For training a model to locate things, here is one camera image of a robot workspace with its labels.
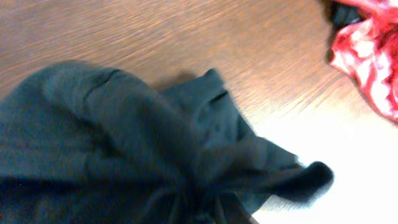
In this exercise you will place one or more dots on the black garment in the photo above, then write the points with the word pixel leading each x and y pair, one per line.
pixel 340 15

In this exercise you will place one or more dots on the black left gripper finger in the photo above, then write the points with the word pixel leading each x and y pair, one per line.
pixel 231 211

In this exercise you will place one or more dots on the red printed t-shirt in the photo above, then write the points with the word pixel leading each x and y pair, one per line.
pixel 367 51

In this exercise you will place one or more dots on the dark green t-shirt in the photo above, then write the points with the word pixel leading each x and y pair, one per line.
pixel 88 144

